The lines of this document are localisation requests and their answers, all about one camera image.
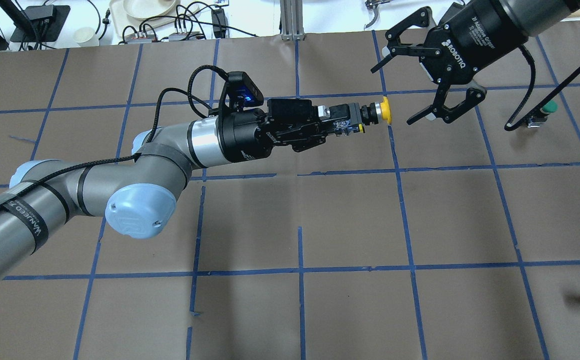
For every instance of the black Robotiq gripper body second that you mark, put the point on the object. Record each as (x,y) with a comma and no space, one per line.
(475,37)

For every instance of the black Robotiq gripper body with camera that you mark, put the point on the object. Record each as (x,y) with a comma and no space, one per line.
(243,136)

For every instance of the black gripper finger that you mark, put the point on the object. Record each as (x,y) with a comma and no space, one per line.
(348,112)
(337,130)

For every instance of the yellow push button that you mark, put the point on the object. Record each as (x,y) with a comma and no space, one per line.
(373,114)

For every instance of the green push button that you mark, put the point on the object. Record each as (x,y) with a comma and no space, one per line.
(539,116)

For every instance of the black device stand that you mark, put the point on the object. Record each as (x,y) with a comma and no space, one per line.
(38,22)

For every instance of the black power adapter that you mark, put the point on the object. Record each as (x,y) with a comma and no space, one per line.
(219,23)

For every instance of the cream round plate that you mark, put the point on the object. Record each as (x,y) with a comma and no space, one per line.
(144,9)

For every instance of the cream square tray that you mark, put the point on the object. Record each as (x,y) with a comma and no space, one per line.
(120,19)

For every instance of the white paper cup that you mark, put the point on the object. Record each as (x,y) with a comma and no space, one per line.
(86,37)

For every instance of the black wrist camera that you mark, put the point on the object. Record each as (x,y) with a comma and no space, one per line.
(239,93)

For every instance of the aluminium frame post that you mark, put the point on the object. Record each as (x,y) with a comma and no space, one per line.
(291,20)

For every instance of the silver robot arm with camera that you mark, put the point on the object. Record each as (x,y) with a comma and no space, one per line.
(136,199)

